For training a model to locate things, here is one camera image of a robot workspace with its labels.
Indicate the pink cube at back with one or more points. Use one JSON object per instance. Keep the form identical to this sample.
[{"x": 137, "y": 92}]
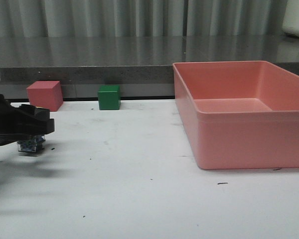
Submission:
[{"x": 45, "y": 94}]

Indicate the white object on counter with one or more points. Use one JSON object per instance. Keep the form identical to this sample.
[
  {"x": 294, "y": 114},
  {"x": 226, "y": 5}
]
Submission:
[{"x": 291, "y": 18}]

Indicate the green cube right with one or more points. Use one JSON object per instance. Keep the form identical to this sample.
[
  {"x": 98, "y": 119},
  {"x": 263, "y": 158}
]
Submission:
[{"x": 109, "y": 97}]

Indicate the grey stone counter ledge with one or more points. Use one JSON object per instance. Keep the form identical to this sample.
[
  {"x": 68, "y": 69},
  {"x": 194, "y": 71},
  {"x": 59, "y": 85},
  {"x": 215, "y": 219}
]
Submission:
[{"x": 142, "y": 66}]

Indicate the grey pleated curtain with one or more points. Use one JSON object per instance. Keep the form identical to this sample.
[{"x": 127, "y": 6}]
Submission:
[{"x": 118, "y": 18}]

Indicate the yellow push button switch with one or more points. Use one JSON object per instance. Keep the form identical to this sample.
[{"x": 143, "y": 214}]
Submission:
[{"x": 30, "y": 147}]

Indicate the pink plastic bin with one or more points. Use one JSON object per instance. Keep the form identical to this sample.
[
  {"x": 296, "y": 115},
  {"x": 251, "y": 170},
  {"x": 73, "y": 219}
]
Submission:
[{"x": 239, "y": 114}]

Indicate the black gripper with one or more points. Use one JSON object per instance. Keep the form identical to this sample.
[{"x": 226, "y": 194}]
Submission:
[{"x": 10, "y": 123}]

